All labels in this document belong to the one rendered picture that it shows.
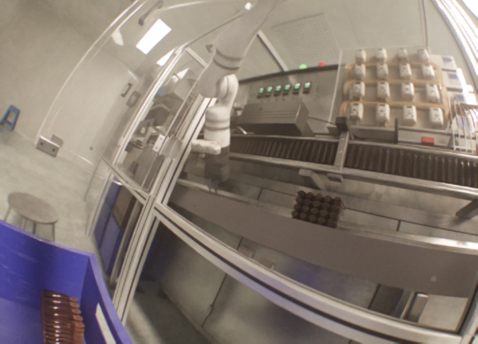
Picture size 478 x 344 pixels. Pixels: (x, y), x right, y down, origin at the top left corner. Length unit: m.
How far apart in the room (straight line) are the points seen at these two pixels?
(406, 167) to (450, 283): 0.32
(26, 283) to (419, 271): 0.75
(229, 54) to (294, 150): 0.37
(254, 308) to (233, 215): 0.39
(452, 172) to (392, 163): 0.18
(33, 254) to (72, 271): 0.10
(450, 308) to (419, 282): 0.33
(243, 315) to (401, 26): 2.49
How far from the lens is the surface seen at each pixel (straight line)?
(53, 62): 5.45
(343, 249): 0.37
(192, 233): 0.46
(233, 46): 0.43
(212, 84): 0.49
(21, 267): 0.54
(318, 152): 0.62
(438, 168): 0.60
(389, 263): 0.36
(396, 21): 2.31
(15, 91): 5.52
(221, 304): 0.83
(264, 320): 0.73
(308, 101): 1.25
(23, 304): 0.62
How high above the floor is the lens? 0.67
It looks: 12 degrees up
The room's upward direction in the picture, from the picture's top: 23 degrees clockwise
